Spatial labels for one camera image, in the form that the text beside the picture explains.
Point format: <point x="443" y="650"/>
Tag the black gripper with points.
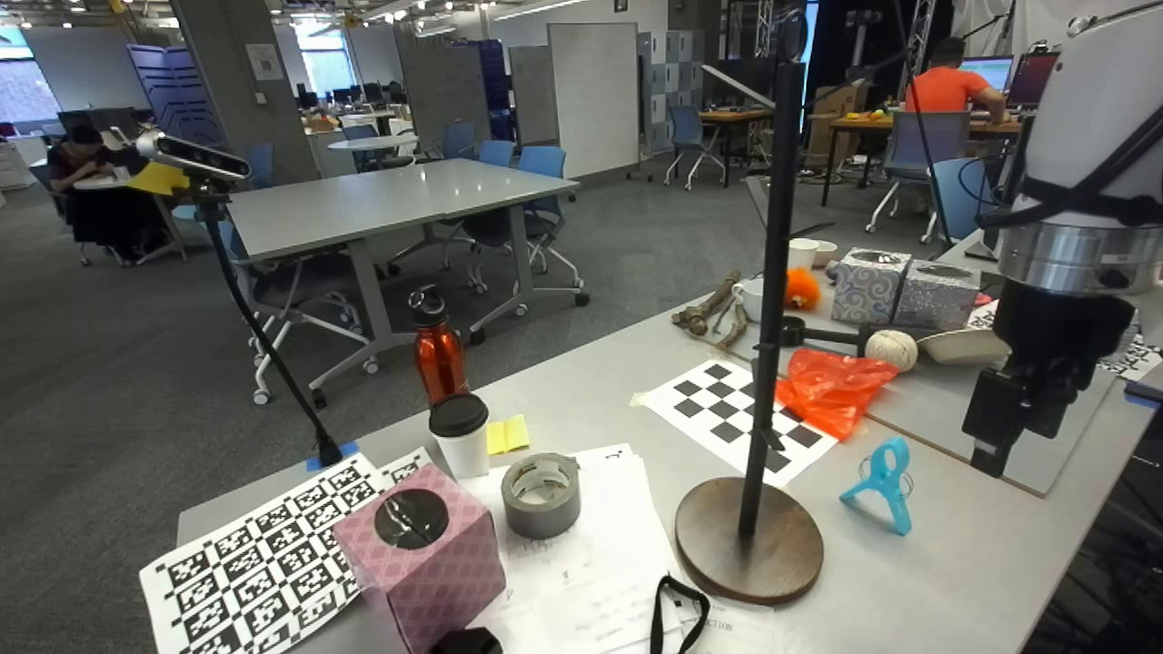
<point x="1057" y="328"/>

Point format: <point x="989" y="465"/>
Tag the light blue plastic peg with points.
<point x="894" y="503"/>

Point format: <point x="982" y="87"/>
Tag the black pole wooden base stand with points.
<point x="748" y="552"/>

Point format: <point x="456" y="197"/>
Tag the beige shallow bowl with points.
<point x="965" y="348"/>

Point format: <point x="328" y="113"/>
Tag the grey board wooden edge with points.
<point x="920" y="420"/>

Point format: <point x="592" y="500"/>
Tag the blue patterned tissue box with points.
<point x="871" y="290"/>
<point x="943" y="297"/>

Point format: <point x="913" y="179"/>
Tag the white ball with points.
<point x="891" y="351"/>

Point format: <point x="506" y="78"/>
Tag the orange plastic bag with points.
<point x="828" y="386"/>

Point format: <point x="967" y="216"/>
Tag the orange fuzzy toy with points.
<point x="803" y="293"/>

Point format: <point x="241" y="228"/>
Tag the small white cup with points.
<point x="815" y="254"/>

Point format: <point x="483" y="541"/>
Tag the grey office chair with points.
<point x="920" y="140"/>

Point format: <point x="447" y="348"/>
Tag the white round cup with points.
<point x="747" y="297"/>

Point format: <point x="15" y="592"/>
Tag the black white checkerboard sheet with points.
<point x="714" y="404"/>

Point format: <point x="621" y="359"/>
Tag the wooden table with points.
<point x="867" y="121"/>

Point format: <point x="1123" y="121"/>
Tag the person in orange shirt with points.
<point x="944" y="88"/>

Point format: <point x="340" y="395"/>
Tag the open laptop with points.
<point x="989" y="73"/>

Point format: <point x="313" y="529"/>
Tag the white handwritten paper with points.
<point x="592" y="531"/>

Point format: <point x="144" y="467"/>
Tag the large white printed paper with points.
<point x="581" y="632"/>

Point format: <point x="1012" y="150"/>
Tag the grey tape roll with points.
<point x="522" y="512"/>

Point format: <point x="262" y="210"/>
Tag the yellow sticky notes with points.
<point x="508" y="438"/>

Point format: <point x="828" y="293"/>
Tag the white partition panel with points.
<point x="592" y="98"/>

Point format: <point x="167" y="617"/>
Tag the white cup black lid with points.
<point x="459" y="449"/>

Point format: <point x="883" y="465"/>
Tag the red water bottle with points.
<point x="438" y="366"/>

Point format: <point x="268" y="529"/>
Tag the small black object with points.
<point x="465" y="644"/>

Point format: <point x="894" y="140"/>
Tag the pink tissue box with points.
<point x="424" y="583"/>

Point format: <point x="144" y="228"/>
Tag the grey office table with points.
<point x="386" y="203"/>

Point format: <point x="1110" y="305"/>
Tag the blue tape piece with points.
<point x="350" y="461"/>

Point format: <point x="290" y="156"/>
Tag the seated person dark clothes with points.
<point x="102" y="211"/>

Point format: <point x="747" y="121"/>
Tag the black gooseneck camera stand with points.
<point x="328" y="449"/>

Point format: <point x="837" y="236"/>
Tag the black stereo camera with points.
<point x="195" y="159"/>

